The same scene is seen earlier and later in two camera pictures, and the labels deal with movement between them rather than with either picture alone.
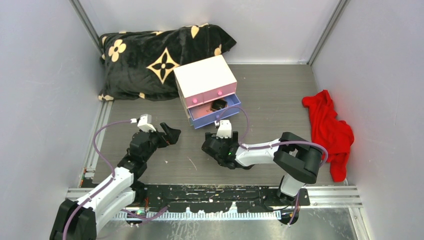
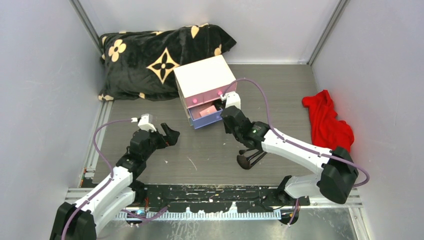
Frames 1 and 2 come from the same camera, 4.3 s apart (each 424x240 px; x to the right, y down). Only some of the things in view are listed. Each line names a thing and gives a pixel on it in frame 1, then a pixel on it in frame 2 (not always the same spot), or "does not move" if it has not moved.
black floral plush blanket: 139,65 does not move
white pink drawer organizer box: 204,81 does not move
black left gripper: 170,138 does not move
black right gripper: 234,139 → 226,129
